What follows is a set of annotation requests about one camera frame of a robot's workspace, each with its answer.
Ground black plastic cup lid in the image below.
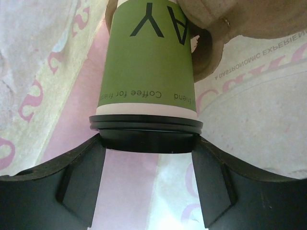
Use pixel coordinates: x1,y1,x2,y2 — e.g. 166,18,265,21
89,115,203,154

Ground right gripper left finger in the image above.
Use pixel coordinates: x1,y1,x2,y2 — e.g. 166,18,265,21
0,135,106,230

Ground brown paper takeout bag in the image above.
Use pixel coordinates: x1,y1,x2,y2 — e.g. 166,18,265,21
0,0,307,230

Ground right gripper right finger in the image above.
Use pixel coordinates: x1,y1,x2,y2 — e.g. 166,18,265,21
191,137,307,230

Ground green paper coffee cup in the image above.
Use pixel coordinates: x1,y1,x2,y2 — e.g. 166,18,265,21
96,0,197,119

